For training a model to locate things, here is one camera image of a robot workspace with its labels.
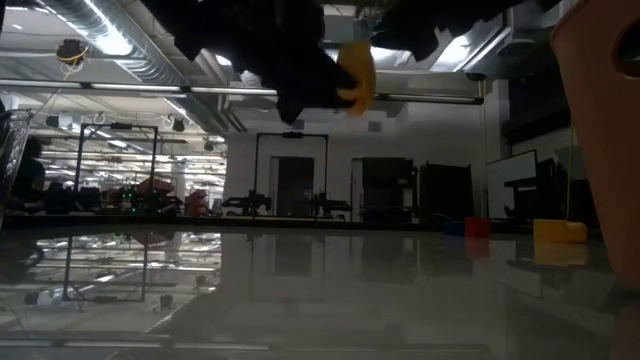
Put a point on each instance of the clear plastic tray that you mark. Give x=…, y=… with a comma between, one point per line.
x=12, y=160

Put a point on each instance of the black aluminium table frame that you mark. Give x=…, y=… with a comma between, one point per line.
x=200, y=220

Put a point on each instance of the whiteboard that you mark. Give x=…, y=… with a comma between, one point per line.
x=510, y=185

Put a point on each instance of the grey ceiling unit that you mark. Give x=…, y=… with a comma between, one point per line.
x=345, y=27

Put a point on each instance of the large yellow building block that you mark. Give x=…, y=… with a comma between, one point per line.
x=362, y=65
x=555, y=231

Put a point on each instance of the black cabinet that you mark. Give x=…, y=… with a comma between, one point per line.
x=387, y=190
x=445, y=192

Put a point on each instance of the black desk with monitor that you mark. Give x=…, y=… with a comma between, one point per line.
x=540, y=190

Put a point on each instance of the doorway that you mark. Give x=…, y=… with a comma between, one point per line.
x=295, y=185

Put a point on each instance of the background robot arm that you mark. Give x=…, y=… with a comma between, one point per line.
x=247, y=202
x=330, y=204

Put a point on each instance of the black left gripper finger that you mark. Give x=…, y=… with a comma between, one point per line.
x=305, y=102
x=340, y=80

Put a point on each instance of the orange plastic bin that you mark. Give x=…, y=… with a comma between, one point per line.
x=590, y=150

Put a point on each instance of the silver ceiling duct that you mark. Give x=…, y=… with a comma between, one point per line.
x=135, y=60

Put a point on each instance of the black hanging spotlight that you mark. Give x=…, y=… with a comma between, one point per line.
x=52, y=121
x=178, y=125
x=209, y=146

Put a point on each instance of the person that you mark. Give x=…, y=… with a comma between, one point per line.
x=27, y=175

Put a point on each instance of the small red building block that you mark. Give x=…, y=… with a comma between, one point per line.
x=477, y=226

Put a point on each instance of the black frame robot station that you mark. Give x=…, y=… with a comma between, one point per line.
x=121, y=126
x=292, y=134

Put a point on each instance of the small blue building block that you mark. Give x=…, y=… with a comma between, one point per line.
x=454, y=228

